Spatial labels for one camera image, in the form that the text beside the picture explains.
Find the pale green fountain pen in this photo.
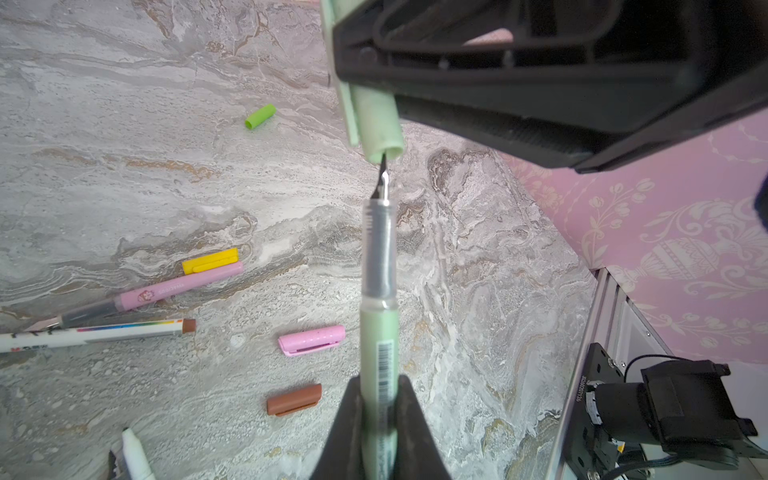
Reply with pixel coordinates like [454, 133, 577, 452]
[360, 157, 399, 479]

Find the white pen green tip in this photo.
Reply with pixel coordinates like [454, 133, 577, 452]
[122, 428, 156, 480]

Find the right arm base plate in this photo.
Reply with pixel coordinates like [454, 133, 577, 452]
[563, 343, 623, 479]

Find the yellow pen cap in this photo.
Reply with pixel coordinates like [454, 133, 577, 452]
[182, 248, 239, 275]

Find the pink pen cap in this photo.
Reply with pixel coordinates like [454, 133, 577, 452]
[278, 325, 346, 357]

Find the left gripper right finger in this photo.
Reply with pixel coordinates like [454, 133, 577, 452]
[394, 375, 452, 480]

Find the pale green pen cap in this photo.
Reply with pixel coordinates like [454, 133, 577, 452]
[320, 0, 405, 166]

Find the brown pen cap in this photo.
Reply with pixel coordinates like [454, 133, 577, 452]
[266, 384, 323, 417]

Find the aluminium front rail frame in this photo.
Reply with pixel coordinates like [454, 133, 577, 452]
[542, 266, 768, 480]

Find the pink fountain pen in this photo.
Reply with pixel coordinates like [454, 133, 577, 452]
[25, 262, 244, 332]

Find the bright green pen cap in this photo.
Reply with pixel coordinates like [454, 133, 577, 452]
[244, 104, 276, 130]

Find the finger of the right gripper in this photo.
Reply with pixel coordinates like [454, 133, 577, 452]
[329, 1, 767, 173]

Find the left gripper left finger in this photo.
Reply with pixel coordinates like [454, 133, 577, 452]
[310, 376, 363, 480]

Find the white pen brown tip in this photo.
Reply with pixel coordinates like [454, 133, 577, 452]
[1, 318, 197, 354]

